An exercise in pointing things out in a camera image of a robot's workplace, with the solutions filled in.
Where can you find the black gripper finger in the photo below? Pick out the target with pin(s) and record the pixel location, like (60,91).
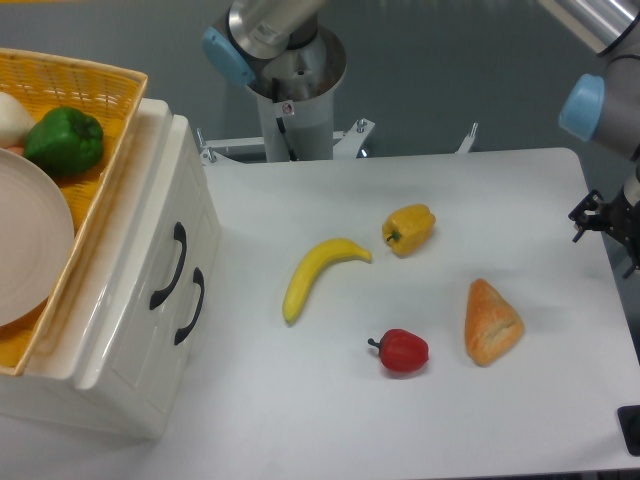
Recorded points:
(586,215)
(633,254)

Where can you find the black object at table edge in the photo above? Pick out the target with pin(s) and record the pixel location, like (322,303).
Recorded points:
(629,420)

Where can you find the yellow woven basket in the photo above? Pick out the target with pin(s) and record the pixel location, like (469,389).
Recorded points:
(84,110)

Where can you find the green bell pepper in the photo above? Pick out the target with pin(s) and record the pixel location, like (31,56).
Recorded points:
(65,142)

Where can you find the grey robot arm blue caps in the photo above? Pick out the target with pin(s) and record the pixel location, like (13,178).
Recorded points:
(601,109)

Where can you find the yellow bell pepper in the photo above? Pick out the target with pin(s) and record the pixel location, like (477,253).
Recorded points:
(408,228)

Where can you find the yellow banana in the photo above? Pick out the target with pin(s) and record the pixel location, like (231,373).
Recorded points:
(311,266)

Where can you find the pink plate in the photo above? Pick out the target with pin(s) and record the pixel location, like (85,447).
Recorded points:
(37,235)

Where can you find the red bell pepper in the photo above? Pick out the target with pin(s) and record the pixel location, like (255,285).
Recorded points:
(401,351)

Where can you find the triangular bread pastry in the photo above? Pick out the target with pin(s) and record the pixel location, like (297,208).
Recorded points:
(492,325)

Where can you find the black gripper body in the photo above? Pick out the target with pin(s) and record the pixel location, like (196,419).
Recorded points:
(621,219)

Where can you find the white drawer cabinet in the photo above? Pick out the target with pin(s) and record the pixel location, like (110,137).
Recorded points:
(48,387)

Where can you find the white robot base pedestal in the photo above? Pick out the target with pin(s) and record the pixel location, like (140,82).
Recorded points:
(295,99)

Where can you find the white round vegetable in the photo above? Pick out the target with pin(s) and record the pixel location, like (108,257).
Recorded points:
(16,121)

